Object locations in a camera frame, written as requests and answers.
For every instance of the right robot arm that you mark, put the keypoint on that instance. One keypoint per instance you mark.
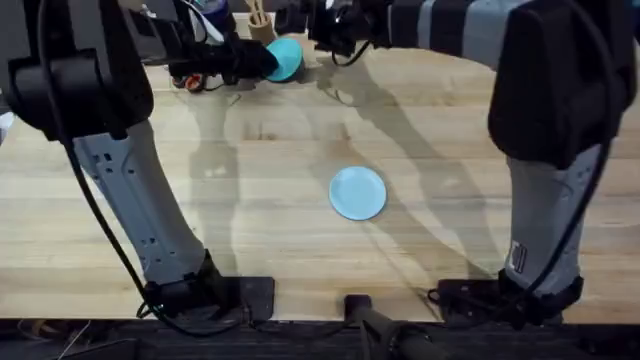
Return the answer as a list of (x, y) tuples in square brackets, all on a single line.
[(545, 225)]

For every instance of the teal plate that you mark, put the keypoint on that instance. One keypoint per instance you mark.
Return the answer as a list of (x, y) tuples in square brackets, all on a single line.
[(287, 60)]

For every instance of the tan peg rack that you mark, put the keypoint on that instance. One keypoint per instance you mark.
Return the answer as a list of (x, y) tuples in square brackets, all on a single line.
[(262, 27)]

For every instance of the light blue plate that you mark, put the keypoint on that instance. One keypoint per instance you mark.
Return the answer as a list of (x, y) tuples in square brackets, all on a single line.
[(357, 193)]

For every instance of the black camera post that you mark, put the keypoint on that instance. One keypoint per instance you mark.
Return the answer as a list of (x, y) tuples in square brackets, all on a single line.
[(380, 325)]

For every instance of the dark blue container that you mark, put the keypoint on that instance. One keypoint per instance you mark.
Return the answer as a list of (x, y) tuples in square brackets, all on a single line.
[(217, 12)]

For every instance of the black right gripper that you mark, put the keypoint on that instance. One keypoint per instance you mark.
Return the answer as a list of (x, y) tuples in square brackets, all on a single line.
[(345, 25)]

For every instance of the black rail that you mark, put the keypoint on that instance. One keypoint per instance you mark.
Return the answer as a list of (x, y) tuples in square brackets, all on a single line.
[(300, 342)]

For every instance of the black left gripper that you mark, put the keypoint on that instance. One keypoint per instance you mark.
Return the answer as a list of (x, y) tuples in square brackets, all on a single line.
[(205, 60)]

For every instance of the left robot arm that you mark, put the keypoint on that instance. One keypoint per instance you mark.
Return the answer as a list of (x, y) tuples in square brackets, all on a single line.
[(135, 200)]

